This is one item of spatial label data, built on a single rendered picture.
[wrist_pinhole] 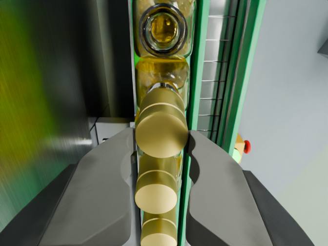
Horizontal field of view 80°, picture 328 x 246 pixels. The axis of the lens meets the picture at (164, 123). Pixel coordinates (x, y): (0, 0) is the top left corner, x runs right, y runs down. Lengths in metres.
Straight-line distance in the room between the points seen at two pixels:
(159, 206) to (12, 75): 0.16
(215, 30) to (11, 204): 0.37
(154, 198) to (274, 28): 0.50
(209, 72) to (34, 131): 0.31
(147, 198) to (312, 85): 0.58
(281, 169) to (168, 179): 0.66
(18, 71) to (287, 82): 0.58
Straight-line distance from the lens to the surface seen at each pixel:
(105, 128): 0.47
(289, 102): 0.66
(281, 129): 0.69
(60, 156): 0.27
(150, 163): 0.17
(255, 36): 0.33
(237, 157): 0.56
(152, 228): 0.20
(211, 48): 0.40
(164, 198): 0.16
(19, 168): 0.21
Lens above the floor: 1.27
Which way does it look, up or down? 62 degrees down
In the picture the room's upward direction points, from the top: 180 degrees counter-clockwise
